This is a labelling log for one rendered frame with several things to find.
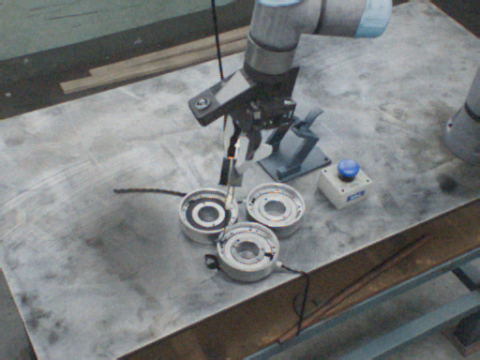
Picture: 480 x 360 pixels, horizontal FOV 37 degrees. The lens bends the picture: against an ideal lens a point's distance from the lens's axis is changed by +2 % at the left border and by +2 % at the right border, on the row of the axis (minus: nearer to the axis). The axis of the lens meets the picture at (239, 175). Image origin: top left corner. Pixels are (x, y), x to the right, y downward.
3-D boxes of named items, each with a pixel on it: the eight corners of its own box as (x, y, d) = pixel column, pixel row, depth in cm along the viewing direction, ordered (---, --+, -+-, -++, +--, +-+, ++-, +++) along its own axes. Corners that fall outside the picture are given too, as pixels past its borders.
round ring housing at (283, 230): (309, 208, 130) (312, 193, 128) (291, 248, 124) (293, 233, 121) (257, 190, 133) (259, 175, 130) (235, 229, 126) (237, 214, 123)
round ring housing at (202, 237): (166, 226, 126) (166, 211, 123) (205, 194, 132) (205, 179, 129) (210, 257, 121) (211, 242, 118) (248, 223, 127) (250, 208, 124)
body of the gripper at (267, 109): (290, 132, 115) (307, 71, 107) (245, 142, 111) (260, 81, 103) (266, 105, 120) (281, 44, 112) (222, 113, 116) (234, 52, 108)
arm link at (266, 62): (264, 55, 100) (237, 24, 105) (258, 82, 103) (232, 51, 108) (307, 49, 104) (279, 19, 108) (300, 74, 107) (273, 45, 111)
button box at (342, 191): (337, 211, 130) (342, 193, 127) (317, 187, 135) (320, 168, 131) (373, 197, 133) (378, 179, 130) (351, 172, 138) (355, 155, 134)
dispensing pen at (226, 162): (209, 233, 119) (225, 136, 118) (223, 232, 123) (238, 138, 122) (220, 236, 118) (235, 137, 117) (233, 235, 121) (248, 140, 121)
